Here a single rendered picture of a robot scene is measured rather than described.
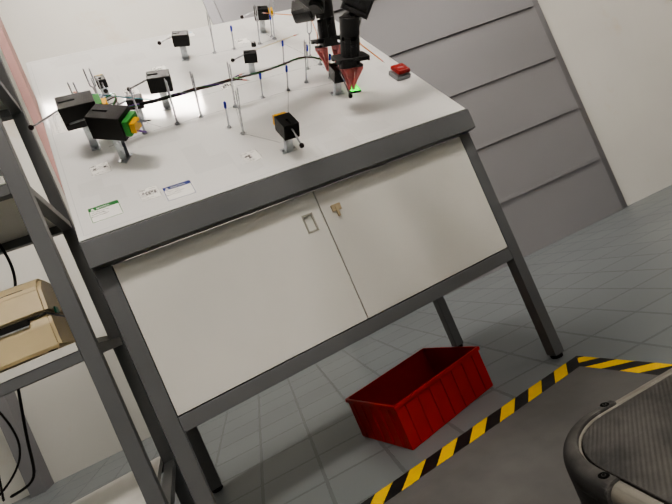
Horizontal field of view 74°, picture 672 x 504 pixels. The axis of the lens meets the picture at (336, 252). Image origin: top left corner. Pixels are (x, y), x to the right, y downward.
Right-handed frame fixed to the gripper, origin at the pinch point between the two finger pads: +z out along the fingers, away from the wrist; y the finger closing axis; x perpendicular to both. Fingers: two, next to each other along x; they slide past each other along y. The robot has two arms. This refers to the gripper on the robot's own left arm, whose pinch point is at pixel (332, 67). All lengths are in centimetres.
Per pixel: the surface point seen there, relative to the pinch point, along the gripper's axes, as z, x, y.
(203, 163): 16, 21, 50
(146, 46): -16, -53, 54
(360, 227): 40, 38, 13
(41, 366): 42, 53, 96
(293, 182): 23, 35, 29
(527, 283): 72, 51, -37
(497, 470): 83, 94, 10
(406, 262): 53, 44, 3
